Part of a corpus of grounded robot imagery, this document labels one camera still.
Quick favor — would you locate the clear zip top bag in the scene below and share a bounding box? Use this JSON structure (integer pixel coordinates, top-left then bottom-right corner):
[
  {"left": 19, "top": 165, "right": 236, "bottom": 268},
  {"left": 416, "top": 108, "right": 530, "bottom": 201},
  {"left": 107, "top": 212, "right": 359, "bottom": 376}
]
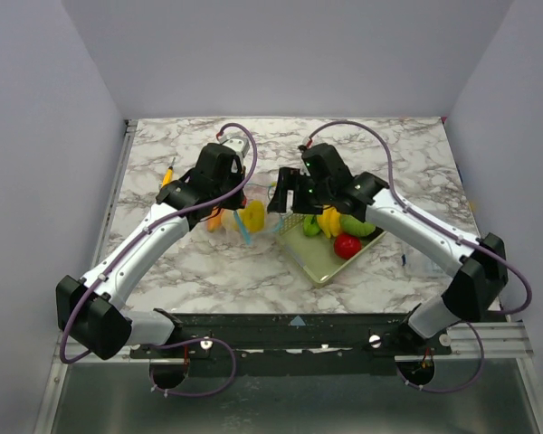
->
[{"left": 200, "top": 181, "right": 284, "bottom": 246}]

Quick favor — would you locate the clear plastic parts box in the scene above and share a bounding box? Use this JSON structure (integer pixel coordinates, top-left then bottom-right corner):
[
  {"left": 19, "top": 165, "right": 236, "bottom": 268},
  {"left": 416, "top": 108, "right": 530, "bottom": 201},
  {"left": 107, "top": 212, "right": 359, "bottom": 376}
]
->
[{"left": 401, "top": 241, "right": 444, "bottom": 278}]

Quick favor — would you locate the yellow handled screwdriver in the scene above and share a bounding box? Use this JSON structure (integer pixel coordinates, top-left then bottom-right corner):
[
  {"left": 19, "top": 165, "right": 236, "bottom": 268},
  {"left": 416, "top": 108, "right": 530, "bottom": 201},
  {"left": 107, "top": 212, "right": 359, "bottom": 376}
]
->
[{"left": 161, "top": 157, "right": 176, "bottom": 187}]

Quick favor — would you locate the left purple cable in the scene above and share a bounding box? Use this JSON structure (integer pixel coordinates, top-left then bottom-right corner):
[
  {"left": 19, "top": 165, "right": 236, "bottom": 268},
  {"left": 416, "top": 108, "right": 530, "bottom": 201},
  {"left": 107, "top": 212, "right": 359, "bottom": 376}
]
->
[{"left": 59, "top": 122, "right": 259, "bottom": 398}]

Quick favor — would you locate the yellow toy banana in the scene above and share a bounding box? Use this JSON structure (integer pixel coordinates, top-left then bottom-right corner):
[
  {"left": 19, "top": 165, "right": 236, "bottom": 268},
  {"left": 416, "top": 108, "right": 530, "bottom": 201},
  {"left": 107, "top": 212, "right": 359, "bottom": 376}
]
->
[{"left": 317, "top": 207, "right": 342, "bottom": 239}]

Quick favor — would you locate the yellow green toy pepper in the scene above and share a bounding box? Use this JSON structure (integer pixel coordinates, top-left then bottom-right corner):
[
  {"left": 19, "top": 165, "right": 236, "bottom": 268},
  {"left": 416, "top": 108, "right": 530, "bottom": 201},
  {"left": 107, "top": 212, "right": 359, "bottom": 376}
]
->
[{"left": 242, "top": 200, "right": 266, "bottom": 233}]

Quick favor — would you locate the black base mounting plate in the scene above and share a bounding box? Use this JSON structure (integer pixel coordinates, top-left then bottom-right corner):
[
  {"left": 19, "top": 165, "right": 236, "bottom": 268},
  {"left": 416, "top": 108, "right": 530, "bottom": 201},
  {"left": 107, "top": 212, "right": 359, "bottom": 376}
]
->
[{"left": 130, "top": 314, "right": 451, "bottom": 377}]

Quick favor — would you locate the dark red toy fruit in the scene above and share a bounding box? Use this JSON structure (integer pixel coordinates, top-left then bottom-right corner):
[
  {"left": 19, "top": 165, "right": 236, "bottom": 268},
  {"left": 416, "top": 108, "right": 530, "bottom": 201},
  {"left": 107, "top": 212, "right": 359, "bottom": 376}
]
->
[{"left": 333, "top": 233, "right": 363, "bottom": 260}]

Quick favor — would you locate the green toy cabbage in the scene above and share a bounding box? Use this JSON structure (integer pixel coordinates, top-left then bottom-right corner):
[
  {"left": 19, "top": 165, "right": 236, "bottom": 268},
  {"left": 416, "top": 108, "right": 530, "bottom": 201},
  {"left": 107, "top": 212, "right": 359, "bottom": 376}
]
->
[{"left": 339, "top": 214, "right": 376, "bottom": 238}]

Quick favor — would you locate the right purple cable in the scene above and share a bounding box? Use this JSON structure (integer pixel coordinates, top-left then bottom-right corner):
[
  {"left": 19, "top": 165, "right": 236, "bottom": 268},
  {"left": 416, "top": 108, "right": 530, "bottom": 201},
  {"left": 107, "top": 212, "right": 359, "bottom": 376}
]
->
[{"left": 298, "top": 119, "right": 533, "bottom": 394}]

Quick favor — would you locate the purple cable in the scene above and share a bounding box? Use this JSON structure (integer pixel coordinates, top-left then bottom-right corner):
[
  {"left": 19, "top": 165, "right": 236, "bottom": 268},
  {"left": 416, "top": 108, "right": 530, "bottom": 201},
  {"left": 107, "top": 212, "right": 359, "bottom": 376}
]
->
[
  {"left": 59, "top": 122, "right": 259, "bottom": 398},
  {"left": 298, "top": 119, "right": 533, "bottom": 394}
]

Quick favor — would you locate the green toy pepper slice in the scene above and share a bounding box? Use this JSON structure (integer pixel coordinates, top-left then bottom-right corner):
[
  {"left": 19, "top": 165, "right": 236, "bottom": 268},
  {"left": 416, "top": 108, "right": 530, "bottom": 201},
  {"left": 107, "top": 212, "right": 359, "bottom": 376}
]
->
[{"left": 302, "top": 214, "right": 322, "bottom": 237}]

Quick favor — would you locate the yellow toy pear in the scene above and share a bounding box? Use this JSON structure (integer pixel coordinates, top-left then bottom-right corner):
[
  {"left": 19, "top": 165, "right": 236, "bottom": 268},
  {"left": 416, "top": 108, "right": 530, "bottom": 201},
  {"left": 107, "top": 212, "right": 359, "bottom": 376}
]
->
[{"left": 221, "top": 210, "right": 243, "bottom": 231}]

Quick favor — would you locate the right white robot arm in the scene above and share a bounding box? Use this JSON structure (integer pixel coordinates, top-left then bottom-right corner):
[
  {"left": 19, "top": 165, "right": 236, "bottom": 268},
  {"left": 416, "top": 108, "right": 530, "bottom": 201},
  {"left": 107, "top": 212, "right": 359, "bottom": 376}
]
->
[{"left": 268, "top": 144, "right": 509, "bottom": 354}]

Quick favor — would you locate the green perforated plastic basket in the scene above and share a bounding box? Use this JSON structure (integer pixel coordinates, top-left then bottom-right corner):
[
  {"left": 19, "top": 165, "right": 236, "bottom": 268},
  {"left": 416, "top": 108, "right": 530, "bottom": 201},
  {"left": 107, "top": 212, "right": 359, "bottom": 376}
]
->
[{"left": 276, "top": 213, "right": 386, "bottom": 288}]

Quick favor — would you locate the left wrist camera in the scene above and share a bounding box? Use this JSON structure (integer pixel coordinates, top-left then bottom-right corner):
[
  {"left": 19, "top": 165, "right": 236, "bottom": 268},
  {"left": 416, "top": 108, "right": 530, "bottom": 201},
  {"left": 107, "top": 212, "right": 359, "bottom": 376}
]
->
[{"left": 218, "top": 135, "right": 251, "bottom": 158}]

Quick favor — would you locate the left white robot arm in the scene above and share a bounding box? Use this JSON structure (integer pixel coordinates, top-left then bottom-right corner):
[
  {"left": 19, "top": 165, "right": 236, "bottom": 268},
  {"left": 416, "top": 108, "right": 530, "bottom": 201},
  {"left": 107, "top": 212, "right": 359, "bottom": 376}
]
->
[{"left": 55, "top": 137, "right": 249, "bottom": 360}]

